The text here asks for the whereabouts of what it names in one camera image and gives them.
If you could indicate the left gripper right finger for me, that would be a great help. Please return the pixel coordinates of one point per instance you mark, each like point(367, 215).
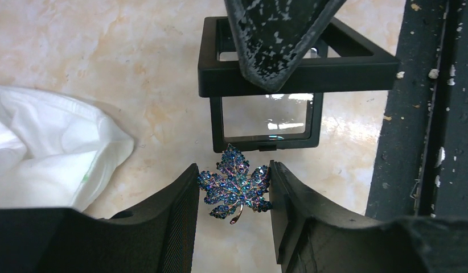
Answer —
point(311, 233)

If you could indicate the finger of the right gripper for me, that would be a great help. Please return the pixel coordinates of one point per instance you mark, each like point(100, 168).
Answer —
point(272, 37)

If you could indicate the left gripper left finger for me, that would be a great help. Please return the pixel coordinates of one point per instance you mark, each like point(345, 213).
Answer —
point(155, 235)

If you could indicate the black square frame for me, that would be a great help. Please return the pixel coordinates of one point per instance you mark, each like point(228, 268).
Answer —
point(347, 62)

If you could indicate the blue leaf brooch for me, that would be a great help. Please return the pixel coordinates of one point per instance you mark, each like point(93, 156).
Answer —
point(233, 188)

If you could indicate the white garment with blue print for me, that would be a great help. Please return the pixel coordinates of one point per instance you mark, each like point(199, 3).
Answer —
point(55, 151)

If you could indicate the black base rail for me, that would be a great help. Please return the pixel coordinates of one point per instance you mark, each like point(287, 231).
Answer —
point(421, 166)

